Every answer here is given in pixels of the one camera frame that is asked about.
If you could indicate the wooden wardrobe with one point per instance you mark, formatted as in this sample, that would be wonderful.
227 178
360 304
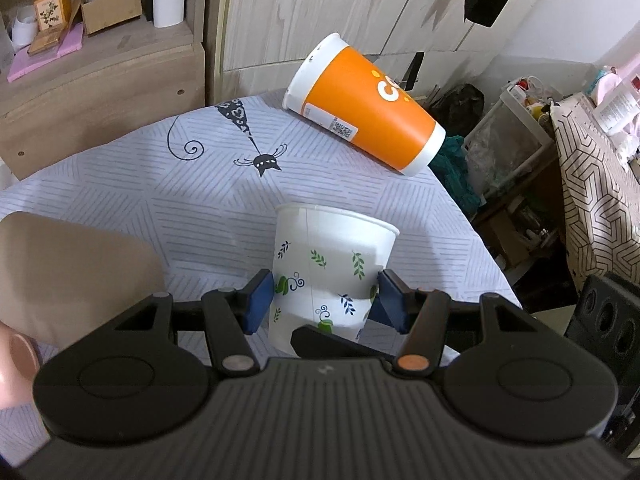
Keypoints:
254 46

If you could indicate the clear plastic storage bin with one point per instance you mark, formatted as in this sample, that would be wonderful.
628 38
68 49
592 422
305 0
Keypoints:
505 144

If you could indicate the white leaf-pattern paper cup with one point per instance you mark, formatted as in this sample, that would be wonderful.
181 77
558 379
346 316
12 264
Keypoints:
325 270

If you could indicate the geometric pattern cloth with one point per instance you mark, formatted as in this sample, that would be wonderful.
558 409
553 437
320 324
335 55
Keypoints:
601 198

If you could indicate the wooden shelf unit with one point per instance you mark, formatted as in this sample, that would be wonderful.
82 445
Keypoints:
127 77

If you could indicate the pink tumbler cup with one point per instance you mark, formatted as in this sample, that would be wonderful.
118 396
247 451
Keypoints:
19 365

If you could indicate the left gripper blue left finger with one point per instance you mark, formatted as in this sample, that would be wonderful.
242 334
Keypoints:
230 315

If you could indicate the small cardboard box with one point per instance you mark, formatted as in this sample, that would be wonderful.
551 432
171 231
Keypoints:
102 14

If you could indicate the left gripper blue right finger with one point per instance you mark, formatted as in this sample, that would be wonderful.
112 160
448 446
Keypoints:
421 316

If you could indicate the orange paper cup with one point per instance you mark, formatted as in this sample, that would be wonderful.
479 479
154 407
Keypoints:
338 89

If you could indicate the orange floral box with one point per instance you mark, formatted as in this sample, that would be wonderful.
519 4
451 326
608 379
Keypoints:
51 13

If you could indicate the beige tumbler cup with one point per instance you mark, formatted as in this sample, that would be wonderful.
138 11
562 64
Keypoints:
60 280

